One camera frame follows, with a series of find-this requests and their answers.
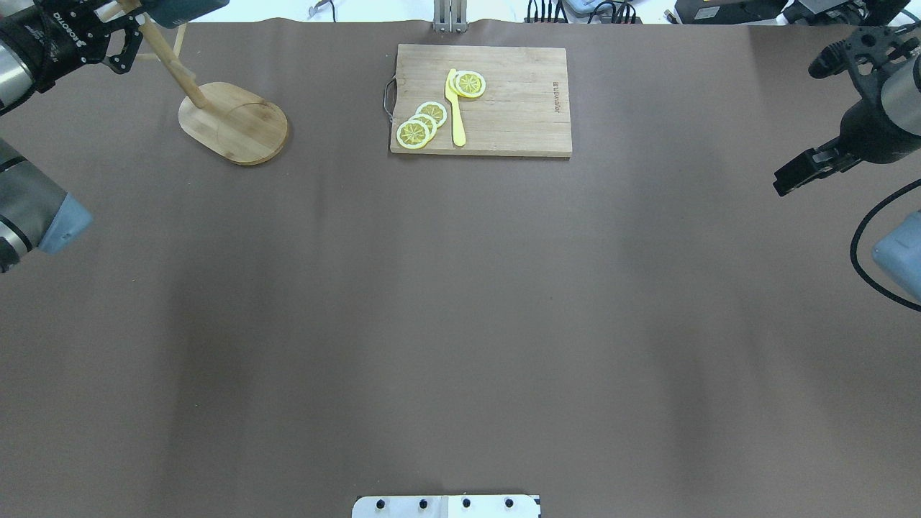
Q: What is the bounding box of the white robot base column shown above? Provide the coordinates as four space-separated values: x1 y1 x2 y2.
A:
351 494 543 517

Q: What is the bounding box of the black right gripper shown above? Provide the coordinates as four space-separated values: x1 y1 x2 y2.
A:
773 101 920 196

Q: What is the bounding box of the blue mug yellow inside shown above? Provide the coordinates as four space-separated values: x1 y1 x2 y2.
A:
140 0 230 29

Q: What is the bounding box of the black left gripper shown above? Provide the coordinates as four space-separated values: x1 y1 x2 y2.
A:
1 1 144 91

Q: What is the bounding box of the wooden cup storage rack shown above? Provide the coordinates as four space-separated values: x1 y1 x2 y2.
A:
135 14 289 166

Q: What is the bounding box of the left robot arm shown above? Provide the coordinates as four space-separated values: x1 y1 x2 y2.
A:
1 1 144 272

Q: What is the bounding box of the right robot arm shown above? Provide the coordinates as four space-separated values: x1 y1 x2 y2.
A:
773 44 919 312

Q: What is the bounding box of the lemon slice near handle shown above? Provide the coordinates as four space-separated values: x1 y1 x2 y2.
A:
395 120 432 150

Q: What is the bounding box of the wooden cutting board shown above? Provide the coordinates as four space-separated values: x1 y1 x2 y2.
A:
389 43 573 158

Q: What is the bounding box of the lemon slice under knife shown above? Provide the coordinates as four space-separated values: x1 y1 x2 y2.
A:
448 70 486 99

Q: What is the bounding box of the yellow plastic knife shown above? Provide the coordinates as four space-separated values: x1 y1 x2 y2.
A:
444 68 467 147

